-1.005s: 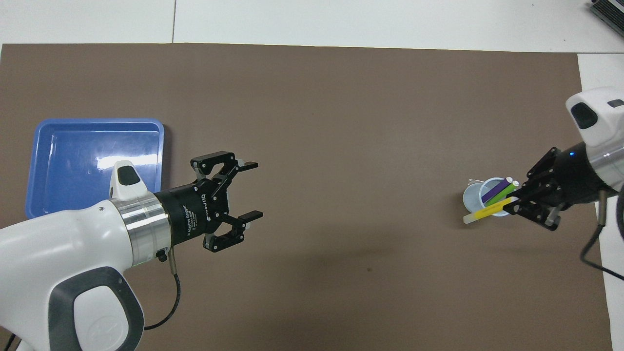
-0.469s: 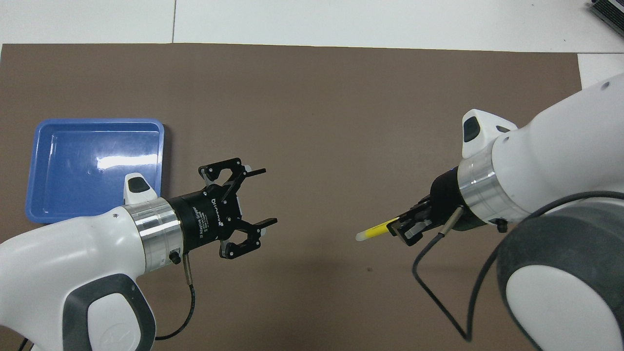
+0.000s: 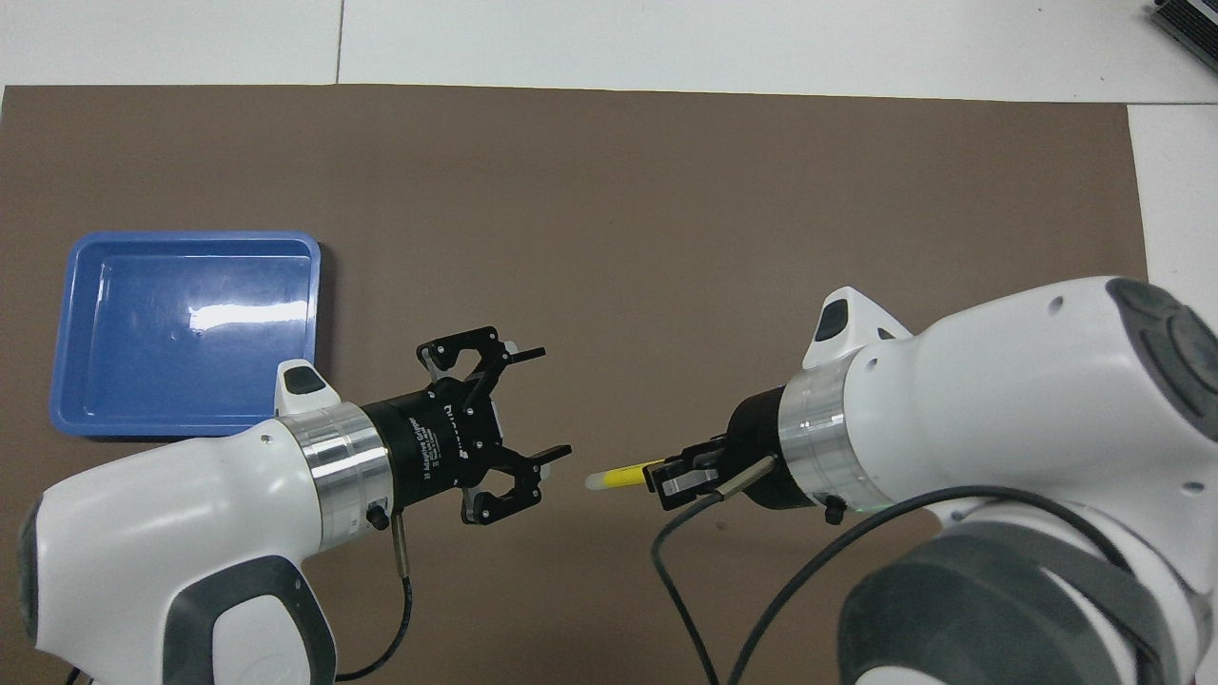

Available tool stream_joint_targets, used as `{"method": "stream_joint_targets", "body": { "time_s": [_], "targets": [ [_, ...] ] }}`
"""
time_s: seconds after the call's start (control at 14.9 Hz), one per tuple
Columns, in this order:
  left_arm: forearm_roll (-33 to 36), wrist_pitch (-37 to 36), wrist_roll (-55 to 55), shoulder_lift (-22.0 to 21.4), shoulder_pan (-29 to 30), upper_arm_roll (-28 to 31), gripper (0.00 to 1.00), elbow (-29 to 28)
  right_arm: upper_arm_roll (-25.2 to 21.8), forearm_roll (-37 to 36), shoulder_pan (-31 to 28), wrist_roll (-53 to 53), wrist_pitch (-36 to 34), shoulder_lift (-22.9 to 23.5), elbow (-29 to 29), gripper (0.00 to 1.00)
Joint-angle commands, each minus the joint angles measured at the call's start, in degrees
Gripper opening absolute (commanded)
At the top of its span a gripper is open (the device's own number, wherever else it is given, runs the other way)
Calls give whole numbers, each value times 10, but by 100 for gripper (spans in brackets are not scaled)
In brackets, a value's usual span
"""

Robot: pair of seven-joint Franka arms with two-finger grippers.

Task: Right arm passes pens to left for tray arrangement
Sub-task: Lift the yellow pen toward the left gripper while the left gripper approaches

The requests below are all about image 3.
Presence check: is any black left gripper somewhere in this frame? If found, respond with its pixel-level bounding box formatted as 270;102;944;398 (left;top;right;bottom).
362;326;573;527

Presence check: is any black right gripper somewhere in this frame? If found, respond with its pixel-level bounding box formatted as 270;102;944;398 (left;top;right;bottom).
644;387;829;511

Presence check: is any yellow pen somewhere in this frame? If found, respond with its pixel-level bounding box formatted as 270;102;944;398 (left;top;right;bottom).
584;460;667;492

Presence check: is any blue plastic tray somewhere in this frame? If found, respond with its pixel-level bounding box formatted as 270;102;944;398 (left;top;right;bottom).
49;231;323;439

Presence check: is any brown table mat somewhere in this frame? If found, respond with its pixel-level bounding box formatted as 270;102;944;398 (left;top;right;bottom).
0;84;1152;685

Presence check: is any grey ribbed device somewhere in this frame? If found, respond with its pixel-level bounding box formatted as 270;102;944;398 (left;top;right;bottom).
1149;0;1218;75

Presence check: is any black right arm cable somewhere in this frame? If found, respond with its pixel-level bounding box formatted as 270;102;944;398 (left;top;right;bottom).
652;455;1157;685

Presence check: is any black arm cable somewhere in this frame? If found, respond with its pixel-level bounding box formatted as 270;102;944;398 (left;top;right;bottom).
652;455;1157;685
333;512;418;682

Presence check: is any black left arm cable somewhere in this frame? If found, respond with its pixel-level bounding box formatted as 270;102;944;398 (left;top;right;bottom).
333;512;418;682

